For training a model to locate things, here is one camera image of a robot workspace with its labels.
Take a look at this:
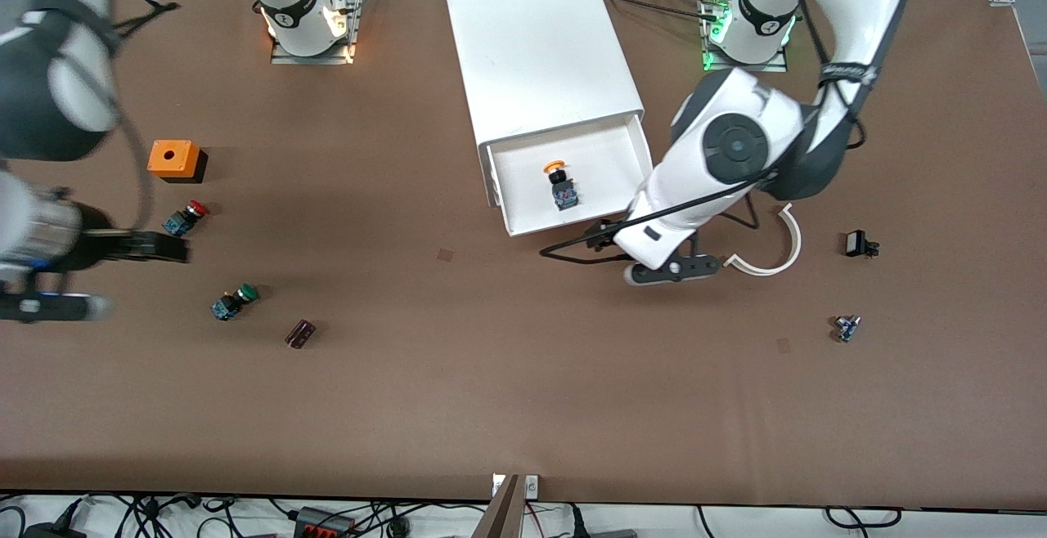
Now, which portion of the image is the black base supply cable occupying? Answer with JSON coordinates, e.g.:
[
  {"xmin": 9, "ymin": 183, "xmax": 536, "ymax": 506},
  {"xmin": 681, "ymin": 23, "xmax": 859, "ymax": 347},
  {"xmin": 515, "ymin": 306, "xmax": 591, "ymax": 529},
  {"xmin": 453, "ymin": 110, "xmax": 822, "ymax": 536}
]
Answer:
[{"xmin": 601, "ymin": 0, "xmax": 721, "ymax": 22}]

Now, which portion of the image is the yellow push button switch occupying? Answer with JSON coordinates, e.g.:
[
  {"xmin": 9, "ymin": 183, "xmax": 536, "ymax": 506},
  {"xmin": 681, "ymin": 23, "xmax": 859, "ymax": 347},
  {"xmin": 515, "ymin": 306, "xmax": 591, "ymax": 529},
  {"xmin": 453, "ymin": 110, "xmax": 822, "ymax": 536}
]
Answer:
[{"xmin": 542, "ymin": 160, "xmax": 580, "ymax": 212}]

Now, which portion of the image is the orange button enclosure box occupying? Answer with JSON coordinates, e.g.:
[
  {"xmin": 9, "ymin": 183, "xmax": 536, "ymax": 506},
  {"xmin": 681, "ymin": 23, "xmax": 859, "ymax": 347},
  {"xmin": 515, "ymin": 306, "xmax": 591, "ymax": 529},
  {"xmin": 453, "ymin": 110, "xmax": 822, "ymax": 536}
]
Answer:
[{"xmin": 147, "ymin": 140, "xmax": 208, "ymax": 184}]

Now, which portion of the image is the red push button switch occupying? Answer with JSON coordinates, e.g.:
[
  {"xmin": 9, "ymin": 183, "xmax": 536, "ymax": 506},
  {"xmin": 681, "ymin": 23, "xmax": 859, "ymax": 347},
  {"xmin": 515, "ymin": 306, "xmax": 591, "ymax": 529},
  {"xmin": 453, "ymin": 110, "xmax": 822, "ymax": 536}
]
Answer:
[{"xmin": 162, "ymin": 201, "xmax": 210, "ymax": 238}]

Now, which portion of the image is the white curved plastic strip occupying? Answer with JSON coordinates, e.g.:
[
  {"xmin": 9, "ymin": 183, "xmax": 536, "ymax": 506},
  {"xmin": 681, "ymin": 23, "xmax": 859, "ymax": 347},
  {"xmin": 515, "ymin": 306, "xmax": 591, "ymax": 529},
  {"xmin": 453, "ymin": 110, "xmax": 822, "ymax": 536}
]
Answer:
[{"xmin": 723, "ymin": 203, "xmax": 802, "ymax": 277}]

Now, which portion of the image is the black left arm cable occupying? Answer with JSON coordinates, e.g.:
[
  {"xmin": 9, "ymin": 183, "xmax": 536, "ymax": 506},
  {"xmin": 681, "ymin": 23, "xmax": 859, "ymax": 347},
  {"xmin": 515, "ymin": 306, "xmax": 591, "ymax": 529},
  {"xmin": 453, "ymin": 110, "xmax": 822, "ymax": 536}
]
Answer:
[{"xmin": 538, "ymin": 0, "xmax": 901, "ymax": 265}]

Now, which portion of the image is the green push button switch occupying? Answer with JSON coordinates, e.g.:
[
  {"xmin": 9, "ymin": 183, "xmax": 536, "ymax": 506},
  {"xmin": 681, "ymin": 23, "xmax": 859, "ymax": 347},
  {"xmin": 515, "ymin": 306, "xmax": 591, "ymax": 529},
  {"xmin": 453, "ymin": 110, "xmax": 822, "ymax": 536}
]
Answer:
[{"xmin": 211, "ymin": 283, "xmax": 259, "ymax": 322}]

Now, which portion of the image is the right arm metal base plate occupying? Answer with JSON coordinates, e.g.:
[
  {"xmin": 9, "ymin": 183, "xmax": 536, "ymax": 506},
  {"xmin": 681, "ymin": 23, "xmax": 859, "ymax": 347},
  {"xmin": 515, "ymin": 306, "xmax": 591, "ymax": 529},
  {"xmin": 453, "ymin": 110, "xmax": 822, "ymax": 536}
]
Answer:
[{"xmin": 270, "ymin": 0, "xmax": 362, "ymax": 65}]

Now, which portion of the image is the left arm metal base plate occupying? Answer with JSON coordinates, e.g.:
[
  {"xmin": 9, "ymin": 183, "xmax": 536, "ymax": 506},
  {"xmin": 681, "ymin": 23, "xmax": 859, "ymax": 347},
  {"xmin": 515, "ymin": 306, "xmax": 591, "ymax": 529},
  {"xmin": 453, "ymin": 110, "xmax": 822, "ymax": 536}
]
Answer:
[{"xmin": 702, "ymin": 0, "xmax": 789, "ymax": 74}]

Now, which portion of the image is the black power strip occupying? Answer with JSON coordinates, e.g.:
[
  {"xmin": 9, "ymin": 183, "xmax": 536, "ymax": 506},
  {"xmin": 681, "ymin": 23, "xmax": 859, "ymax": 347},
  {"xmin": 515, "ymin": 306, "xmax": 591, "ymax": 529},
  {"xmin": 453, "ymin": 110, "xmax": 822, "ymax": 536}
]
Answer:
[{"xmin": 296, "ymin": 507, "xmax": 354, "ymax": 538}]

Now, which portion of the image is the brown wooden post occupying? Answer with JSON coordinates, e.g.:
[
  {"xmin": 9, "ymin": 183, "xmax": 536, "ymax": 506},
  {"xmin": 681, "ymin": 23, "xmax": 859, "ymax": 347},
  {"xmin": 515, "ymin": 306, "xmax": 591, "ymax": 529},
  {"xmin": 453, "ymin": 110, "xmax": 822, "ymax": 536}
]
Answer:
[{"xmin": 473, "ymin": 474, "xmax": 524, "ymax": 538}]

